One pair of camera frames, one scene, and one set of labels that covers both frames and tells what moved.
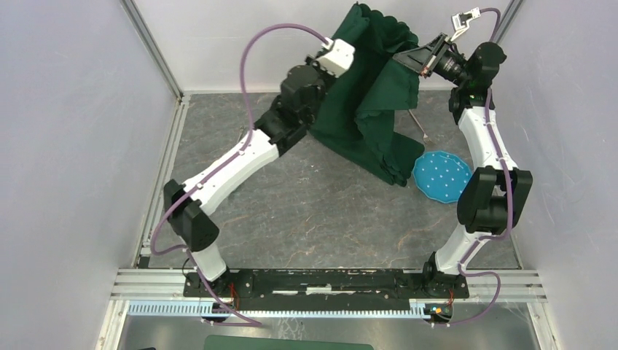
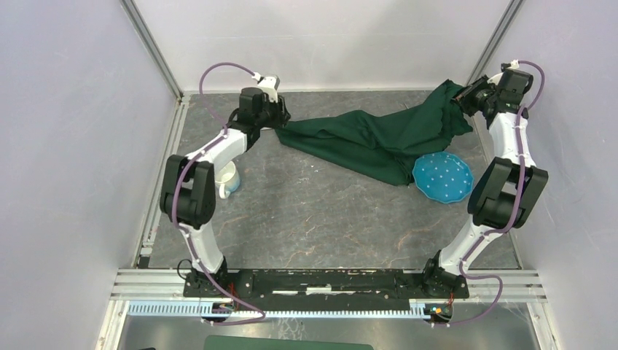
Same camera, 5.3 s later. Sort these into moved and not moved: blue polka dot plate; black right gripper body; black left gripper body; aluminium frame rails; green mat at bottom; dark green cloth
Moved: dark green cloth; black right gripper body; black left gripper body
Not moved: blue polka dot plate; aluminium frame rails; green mat at bottom
